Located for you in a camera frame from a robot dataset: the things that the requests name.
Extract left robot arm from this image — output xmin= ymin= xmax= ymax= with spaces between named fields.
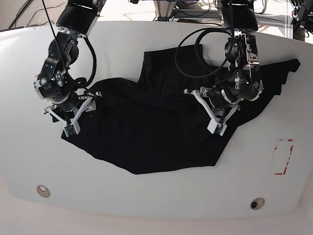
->
xmin=184 ymin=0 xmax=264 ymax=136

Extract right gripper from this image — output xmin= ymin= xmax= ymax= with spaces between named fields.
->
xmin=43 ymin=92 xmax=102 ymax=127

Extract left table grommet hole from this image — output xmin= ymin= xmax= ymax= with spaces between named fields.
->
xmin=36 ymin=185 xmax=50 ymax=198

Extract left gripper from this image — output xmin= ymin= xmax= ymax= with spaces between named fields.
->
xmin=184 ymin=86 xmax=241 ymax=130

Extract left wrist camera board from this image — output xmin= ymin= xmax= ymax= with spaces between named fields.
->
xmin=207 ymin=120 xmax=227 ymax=136

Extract red tape rectangle marking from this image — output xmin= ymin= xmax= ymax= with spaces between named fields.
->
xmin=270 ymin=139 xmax=294 ymax=175

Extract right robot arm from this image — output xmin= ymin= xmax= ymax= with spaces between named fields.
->
xmin=34 ymin=0 xmax=106 ymax=124

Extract right table grommet hole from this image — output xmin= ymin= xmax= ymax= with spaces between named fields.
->
xmin=250 ymin=197 xmax=265 ymax=211

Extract table grommet hole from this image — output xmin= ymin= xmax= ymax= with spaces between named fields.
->
xmin=250 ymin=197 xmax=265 ymax=211
xmin=36 ymin=185 xmax=50 ymax=198

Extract black t-shirt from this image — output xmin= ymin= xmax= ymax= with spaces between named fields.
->
xmin=61 ymin=45 xmax=300 ymax=175

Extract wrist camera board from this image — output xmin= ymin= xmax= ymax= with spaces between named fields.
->
xmin=63 ymin=123 xmax=81 ymax=137
xmin=207 ymin=120 xmax=227 ymax=136

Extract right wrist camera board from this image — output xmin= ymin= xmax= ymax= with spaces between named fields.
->
xmin=63 ymin=123 xmax=81 ymax=137

